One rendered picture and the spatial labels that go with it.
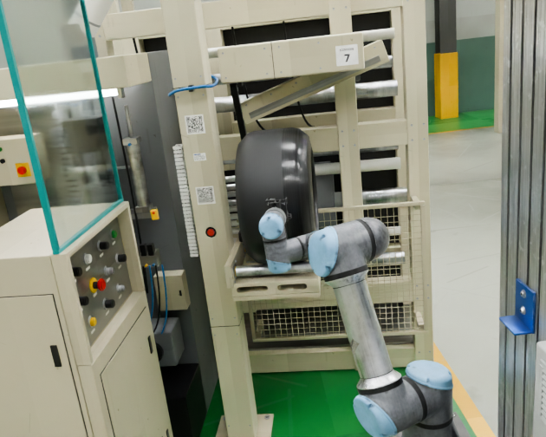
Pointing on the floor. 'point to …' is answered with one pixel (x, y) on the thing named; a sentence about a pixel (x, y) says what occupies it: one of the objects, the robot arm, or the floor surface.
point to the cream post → (192, 43)
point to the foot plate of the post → (257, 427)
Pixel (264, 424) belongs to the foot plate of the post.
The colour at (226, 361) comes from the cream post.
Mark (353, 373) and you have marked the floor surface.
